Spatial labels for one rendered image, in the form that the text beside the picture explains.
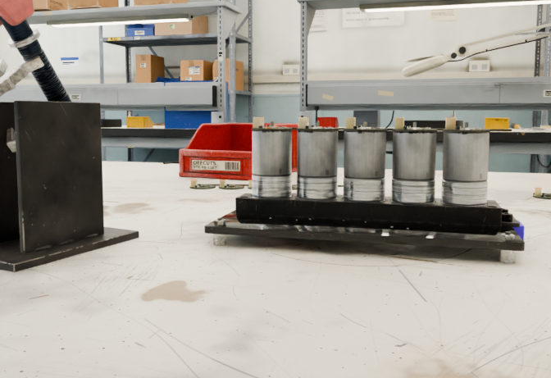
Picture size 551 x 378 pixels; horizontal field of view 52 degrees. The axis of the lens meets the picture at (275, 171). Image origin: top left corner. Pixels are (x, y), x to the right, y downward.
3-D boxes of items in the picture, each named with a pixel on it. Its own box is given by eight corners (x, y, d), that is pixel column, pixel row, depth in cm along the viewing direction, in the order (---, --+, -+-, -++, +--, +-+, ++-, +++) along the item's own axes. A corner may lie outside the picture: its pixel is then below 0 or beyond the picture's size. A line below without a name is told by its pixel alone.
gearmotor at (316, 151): (334, 216, 33) (334, 127, 32) (292, 214, 33) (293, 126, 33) (339, 209, 35) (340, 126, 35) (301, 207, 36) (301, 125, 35)
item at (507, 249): (503, 234, 33) (503, 216, 33) (524, 266, 27) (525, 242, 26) (243, 221, 37) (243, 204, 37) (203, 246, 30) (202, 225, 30)
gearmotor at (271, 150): (286, 214, 33) (287, 126, 33) (247, 211, 34) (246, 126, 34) (295, 207, 36) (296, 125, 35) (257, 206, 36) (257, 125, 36)
